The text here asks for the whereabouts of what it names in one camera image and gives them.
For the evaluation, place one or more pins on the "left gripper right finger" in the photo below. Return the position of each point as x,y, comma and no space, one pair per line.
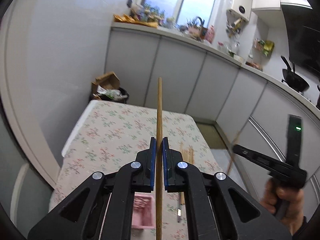
216,206

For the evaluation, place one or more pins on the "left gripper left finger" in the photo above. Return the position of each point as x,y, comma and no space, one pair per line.
101,207

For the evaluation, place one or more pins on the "brown cardboard box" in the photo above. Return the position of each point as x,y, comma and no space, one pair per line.
107,81

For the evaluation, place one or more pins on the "white water heater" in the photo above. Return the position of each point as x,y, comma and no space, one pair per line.
240,9

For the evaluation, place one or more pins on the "floral tablecloth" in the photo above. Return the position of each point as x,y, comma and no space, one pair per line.
109,135

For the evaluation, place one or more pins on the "yellow snack bag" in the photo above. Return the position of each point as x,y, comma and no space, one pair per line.
268,47

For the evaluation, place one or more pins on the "pink plastic utensil basket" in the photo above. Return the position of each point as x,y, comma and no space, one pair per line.
143,216

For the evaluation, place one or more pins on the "black wok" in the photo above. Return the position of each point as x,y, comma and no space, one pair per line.
292,79

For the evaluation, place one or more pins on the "black trash bin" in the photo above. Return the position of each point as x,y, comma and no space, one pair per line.
113,95

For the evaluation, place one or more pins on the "pink bottle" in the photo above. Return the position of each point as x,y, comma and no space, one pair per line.
210,34

